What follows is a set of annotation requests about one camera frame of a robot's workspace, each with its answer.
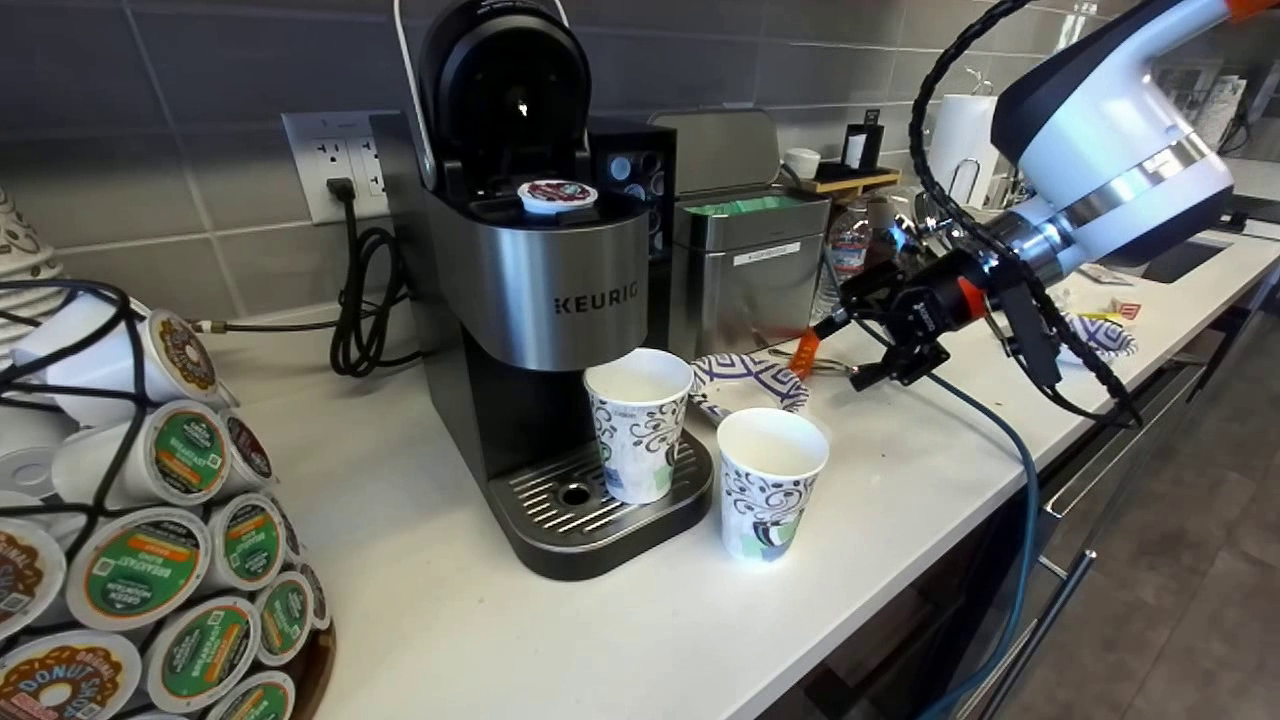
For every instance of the patterned plate with grounds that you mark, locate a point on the patterned plate with grounds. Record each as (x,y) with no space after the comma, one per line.
(1101,334)

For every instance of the wall outlet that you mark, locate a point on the wall outlet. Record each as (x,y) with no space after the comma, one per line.
(336,145)

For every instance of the paper cup on drip tray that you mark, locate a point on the paper cup on drip tray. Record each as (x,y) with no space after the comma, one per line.
(638,415)

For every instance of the K-cup pod in machine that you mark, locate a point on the K-cup pod in machine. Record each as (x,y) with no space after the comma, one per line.
(553,199)

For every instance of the Keurig coffee machine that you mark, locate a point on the Keurig coffee machine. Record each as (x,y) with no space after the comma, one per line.
(525,305)

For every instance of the K-cup pod carousel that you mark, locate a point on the K-cup pod carousel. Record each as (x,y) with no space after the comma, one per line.
(145,559)

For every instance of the wooden shelf organizer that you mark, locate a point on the wooden shelf organizer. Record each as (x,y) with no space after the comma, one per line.
(851,184)

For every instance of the paper cup on counter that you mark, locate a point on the paper cup on counter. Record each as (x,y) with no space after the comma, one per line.
(767,473)

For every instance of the orange pen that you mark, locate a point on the orange pen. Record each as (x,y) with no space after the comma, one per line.
(805,355)

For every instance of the patterned paper bowl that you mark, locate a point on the patterned paper bowl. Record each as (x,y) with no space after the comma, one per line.
(739,381)

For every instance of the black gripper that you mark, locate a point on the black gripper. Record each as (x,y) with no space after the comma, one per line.
(919,309)

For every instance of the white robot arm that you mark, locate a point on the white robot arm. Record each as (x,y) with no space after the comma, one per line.
(1112,171)

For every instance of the paper towel roll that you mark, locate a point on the paper towel roll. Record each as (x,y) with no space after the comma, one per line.
(961,150)

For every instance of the silver metal canister box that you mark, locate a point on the silver metal canister box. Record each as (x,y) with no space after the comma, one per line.
(743,270)

